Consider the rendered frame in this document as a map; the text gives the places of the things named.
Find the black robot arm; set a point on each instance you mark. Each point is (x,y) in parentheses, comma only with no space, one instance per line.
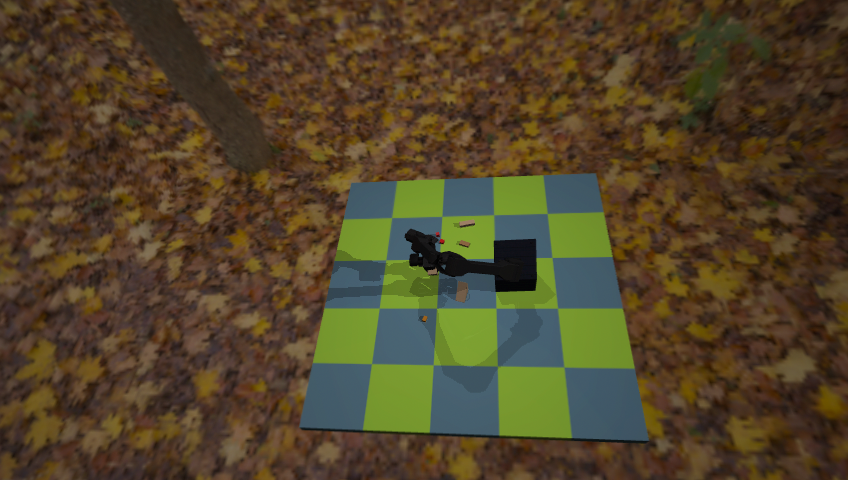
(509,270)

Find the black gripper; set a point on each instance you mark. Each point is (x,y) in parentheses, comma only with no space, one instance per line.
(416,260)

